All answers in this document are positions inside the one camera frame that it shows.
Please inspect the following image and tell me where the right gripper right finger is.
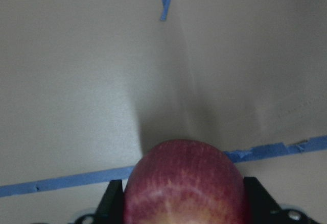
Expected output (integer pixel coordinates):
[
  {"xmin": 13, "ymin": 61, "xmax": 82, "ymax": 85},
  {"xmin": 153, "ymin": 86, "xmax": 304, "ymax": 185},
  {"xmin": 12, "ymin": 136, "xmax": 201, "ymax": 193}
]
[{"xmin": 243, "ymin": 177, "xmax": 281, "ymax": 223}]

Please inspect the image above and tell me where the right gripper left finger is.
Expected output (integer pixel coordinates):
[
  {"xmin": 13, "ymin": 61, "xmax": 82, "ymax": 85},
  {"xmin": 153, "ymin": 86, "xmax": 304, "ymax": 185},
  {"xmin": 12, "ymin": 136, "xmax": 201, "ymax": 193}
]
[{"xmin": 96, "ymin": 180, "xmax": 124, "ymax": 223}]

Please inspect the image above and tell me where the dark red apple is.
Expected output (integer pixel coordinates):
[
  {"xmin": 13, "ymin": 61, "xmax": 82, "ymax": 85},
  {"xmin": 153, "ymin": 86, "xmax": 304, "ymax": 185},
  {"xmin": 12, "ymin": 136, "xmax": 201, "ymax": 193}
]
[{"xmin": 123, "ymin": 140, "xmax": 252, "ymax": 223}]

